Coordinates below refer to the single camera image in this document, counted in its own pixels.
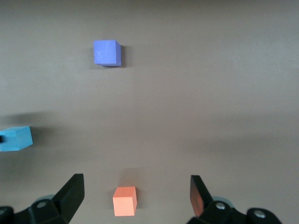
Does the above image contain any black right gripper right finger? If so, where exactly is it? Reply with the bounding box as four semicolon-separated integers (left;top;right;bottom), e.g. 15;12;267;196
186;175;284;224

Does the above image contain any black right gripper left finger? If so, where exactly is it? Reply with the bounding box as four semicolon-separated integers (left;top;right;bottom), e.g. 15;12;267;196
0;173;85;224

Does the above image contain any blue foam block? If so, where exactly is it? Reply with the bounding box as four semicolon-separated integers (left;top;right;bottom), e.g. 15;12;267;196
0;126;34;153

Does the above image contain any orange foam block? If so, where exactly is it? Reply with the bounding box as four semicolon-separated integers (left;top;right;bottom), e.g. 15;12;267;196
112;186;138;217

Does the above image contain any purple foam block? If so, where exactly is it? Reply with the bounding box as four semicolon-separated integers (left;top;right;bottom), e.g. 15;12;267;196
93;39;122;68

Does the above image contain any brown table cover sheet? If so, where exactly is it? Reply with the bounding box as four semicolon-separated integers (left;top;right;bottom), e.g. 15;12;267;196
0;0;299;224

